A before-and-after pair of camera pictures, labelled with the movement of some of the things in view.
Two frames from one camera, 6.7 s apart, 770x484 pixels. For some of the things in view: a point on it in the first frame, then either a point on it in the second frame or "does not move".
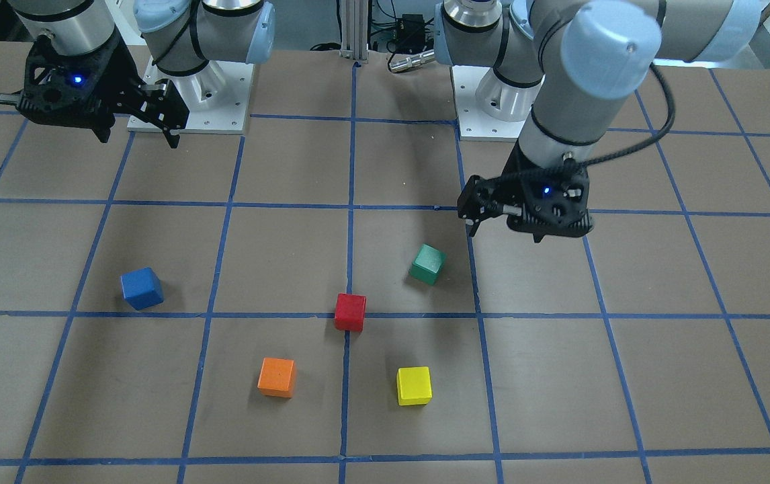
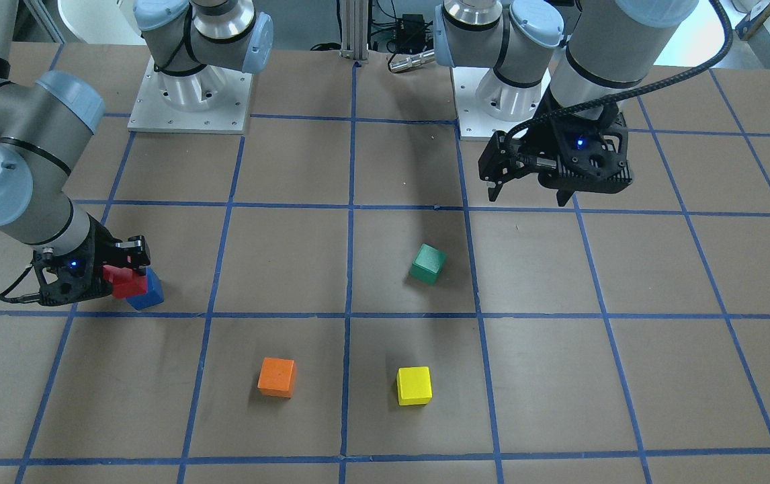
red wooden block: [350, 312] -> [125, 283]
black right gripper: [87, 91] -> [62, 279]
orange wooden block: [277, 377] does not move
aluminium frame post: [354, 43] does not move
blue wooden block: [142, 288] does not move
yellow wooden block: [414, 385] does not move
